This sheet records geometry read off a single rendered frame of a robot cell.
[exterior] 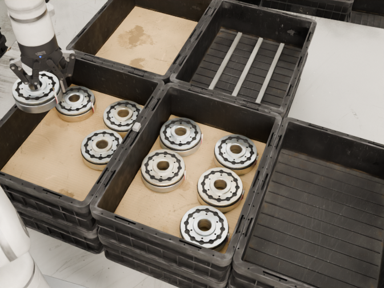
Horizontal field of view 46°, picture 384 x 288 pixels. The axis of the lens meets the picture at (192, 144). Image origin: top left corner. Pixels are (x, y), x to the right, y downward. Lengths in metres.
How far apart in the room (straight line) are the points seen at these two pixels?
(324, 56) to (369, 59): 0.15
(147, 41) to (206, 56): 0.19
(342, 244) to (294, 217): 0.11
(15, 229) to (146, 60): 0.78
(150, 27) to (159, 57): 0.15
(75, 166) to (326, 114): 0.76
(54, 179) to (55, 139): 0.12
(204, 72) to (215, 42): 0.14
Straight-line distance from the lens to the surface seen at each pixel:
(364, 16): 2.48
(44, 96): 1.03
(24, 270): 0.80
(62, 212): 1.01
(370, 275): 1.02
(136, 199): 1.03
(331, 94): 1.51
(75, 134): 1.17
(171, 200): 1.03
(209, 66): 1.33
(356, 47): 1.72
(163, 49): 1.38
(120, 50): 1.39
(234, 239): 0.87
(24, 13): 0.90
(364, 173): 1.16
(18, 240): 0.71
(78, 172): 1.10
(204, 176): 1.03
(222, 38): 1.43
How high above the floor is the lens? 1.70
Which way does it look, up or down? 51 degrees down
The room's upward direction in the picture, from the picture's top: 2 degrees clockwise
